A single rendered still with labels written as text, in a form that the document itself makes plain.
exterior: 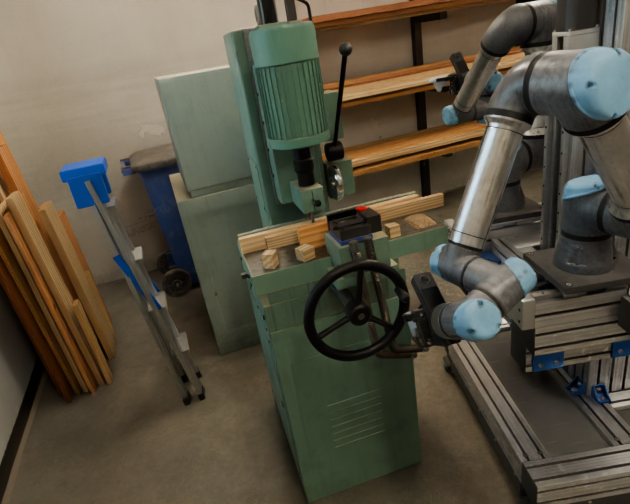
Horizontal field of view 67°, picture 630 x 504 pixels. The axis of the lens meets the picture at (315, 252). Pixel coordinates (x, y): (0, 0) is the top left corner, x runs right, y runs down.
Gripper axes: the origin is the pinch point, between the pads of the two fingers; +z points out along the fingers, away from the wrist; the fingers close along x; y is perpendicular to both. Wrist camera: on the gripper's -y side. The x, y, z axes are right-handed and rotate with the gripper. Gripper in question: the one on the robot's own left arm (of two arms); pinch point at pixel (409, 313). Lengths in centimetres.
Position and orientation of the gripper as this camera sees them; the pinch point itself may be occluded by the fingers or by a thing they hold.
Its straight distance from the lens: 123.0
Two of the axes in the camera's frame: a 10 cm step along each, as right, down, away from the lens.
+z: -1.7, 1.5, 9.8
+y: 2.7, 9.6, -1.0
